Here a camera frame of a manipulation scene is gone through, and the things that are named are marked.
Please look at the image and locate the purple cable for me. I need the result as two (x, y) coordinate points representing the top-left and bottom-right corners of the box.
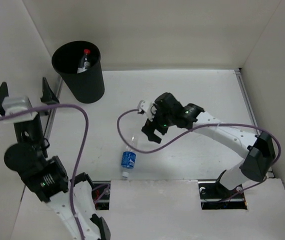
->
(0, 103), (110, 240)
(116, 108), (282, 203)

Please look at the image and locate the blue-label clear bottle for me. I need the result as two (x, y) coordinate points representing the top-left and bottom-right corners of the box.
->
(120, 133), (138, 179)

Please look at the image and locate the black plastic waste bin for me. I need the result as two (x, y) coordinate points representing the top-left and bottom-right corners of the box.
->
(51, 40), (105, 104)

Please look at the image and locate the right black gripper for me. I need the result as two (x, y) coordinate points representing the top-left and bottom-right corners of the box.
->
(142, 103), (176, 143)

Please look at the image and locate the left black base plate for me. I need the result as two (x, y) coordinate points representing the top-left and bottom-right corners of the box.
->
(91, 181), (111, 211)

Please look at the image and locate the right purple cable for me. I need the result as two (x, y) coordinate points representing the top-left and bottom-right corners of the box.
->
(116, 108), (282, 203)

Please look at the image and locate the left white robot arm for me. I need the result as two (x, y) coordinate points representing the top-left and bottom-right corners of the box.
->
(0, 78), (111, 240)

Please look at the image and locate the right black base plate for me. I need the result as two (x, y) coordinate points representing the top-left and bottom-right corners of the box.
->
(198, 180), (248, 210)

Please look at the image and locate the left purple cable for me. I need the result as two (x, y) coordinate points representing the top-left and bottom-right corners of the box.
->
(0, 103), (110, 240)

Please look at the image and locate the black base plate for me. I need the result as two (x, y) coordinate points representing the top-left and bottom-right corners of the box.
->
(91, 181), (111, 211)
(198, 180), (248, 210)

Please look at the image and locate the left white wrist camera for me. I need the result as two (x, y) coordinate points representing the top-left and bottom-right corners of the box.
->
(1, 96), (38, 124)

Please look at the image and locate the red-capped red-label bottle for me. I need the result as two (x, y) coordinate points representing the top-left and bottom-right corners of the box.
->
(77, 49), (91, 74)

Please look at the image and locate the right aluminium frame rail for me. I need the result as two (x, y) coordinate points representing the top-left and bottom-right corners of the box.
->
(234, 68), (258, 127)

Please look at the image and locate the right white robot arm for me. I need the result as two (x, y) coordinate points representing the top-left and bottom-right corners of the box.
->
(138, 92), (276, 198)

